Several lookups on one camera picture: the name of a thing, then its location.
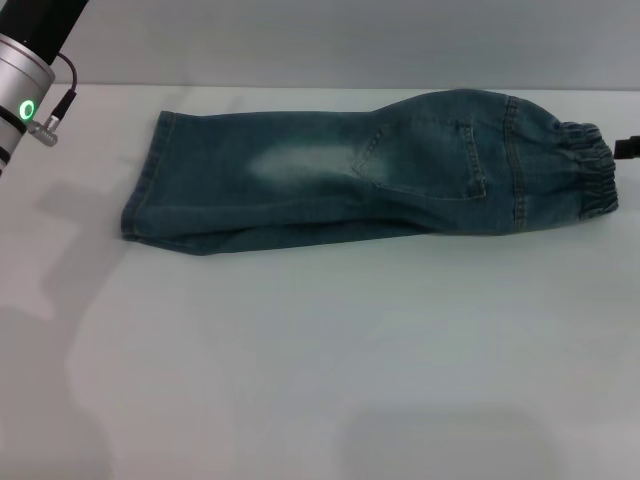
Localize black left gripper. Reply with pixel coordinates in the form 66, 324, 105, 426
0, 0, 89, 67

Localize blue denim shorts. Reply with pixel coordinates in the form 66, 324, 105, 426
119, 88, 621, 257

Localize black cable with metal plug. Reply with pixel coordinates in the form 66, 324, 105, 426
27, 52, 79, 145

